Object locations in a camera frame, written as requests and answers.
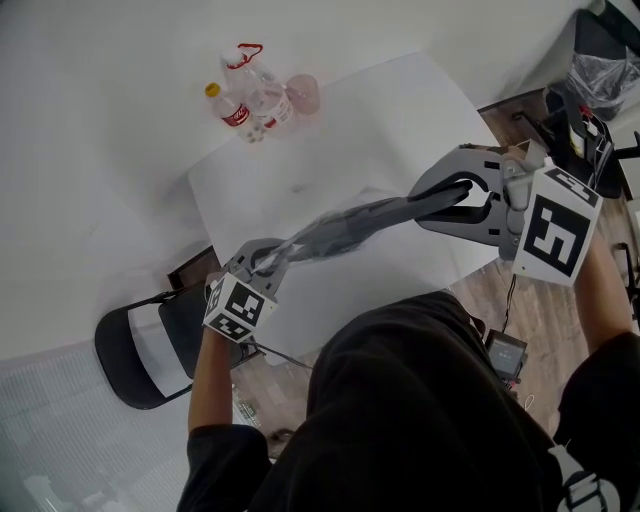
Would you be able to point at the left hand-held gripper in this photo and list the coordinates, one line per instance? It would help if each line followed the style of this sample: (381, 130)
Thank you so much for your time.
(240, 307)

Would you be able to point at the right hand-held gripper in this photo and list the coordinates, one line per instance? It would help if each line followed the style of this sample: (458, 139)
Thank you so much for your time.
(555, 230)

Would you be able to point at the dark grey bagged garment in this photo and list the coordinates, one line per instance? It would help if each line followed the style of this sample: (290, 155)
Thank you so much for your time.
(320, 225)
(380, 215)

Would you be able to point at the person's right forearm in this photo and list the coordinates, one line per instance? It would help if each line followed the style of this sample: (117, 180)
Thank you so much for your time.
(605, 305)

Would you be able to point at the person's left forearm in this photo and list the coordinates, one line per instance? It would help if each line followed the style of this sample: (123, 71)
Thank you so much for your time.
(215, 390)

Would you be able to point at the black folding chair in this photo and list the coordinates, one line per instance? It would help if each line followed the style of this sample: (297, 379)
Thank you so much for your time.
(175, 325)

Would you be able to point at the black office chair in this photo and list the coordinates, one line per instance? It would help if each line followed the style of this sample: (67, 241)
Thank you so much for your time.
(575, 145)

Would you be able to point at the green label plastic bottle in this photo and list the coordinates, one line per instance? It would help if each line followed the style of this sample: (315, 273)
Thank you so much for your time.
(247, 410)

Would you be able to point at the red label bottle yellow cap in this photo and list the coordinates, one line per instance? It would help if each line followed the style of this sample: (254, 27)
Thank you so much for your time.
(235, 116)

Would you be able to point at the black device with screen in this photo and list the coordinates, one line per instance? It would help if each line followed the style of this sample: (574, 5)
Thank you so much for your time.
(506, 356)

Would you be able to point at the pink translucent cup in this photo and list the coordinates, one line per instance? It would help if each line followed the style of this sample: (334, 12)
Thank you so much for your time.
(303, 95)

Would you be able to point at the bin with clear plastic bag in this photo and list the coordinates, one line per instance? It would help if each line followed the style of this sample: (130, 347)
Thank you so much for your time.
(602, 82)

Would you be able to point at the black chair wheel base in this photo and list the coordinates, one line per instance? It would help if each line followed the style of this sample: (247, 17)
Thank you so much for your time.
(630, 280)

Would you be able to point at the person's black shirt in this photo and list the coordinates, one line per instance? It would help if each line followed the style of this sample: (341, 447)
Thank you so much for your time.
(415, 420)

